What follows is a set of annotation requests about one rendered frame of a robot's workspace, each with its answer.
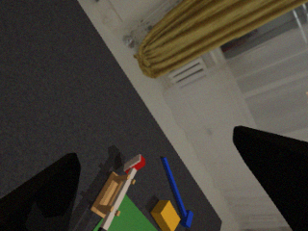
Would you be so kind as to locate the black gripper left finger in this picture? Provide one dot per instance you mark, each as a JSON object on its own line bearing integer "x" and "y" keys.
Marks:
{"x": 44, "y": 203}

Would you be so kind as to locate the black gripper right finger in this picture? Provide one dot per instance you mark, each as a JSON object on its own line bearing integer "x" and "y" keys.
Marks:
{"x": 281, "y": 166}

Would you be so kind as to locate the green rectangular mat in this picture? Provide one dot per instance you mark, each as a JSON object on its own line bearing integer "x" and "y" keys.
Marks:
{"x": 130, "y": 218}

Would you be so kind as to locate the yellow rectangular block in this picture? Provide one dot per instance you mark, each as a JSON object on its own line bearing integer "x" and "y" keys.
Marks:
{"x": 165, "y": 215}

